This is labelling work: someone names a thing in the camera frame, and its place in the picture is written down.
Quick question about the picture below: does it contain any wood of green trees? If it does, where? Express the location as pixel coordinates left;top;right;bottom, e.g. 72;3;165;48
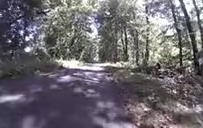
0;0;203;77

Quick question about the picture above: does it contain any grey forest path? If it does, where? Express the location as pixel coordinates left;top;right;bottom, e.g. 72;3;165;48
0;63;140;128

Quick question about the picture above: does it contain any leaf-strewn verge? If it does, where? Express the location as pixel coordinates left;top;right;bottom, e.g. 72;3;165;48
103;63;203;128

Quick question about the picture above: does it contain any green undergrowth verge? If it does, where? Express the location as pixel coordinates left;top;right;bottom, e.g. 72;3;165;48
0;57;85;84

